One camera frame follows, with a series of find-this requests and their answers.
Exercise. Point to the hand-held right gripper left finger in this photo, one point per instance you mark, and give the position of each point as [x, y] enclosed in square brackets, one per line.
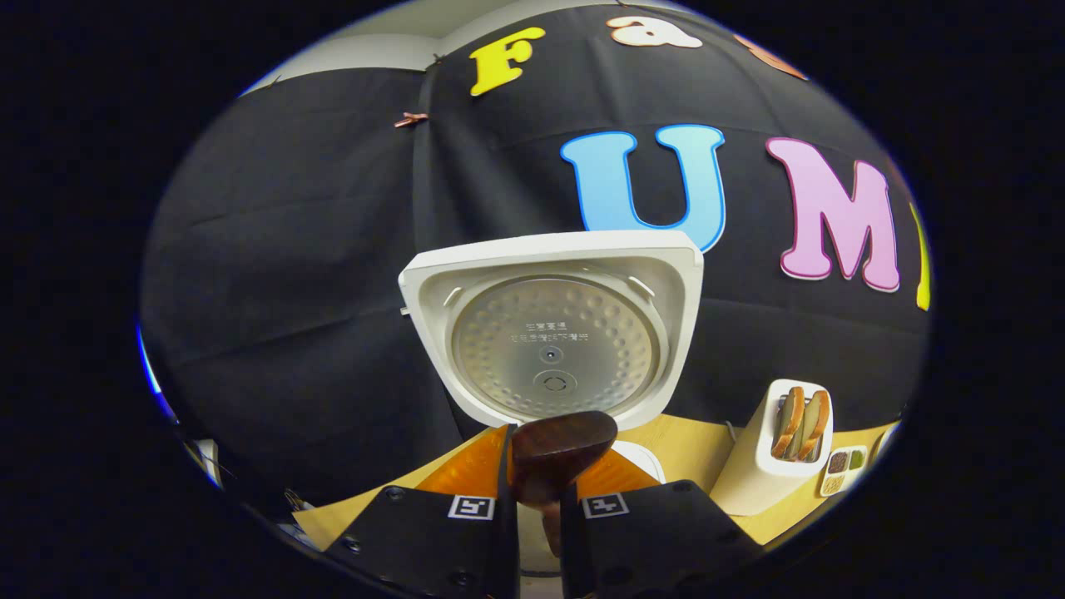
[507, 549]

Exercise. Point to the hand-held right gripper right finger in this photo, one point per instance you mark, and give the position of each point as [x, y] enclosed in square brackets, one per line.
[572, 549]

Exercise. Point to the brown wooden spoon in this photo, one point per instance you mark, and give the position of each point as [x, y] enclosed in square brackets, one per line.
[557, 453]

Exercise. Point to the white rice cooker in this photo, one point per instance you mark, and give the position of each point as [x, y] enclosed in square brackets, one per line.
[549, 349]

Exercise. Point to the white toaster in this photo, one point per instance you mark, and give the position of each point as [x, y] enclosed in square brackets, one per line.
[740, 482]

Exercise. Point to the toast bread slice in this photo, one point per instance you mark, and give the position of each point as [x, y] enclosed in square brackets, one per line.
[815, 420]
[789, 420]

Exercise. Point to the white divided grain dish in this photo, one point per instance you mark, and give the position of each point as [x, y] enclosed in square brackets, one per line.
[842, 476]

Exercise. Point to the pink cloth clip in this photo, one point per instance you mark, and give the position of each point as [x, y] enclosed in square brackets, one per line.
[410, 120]

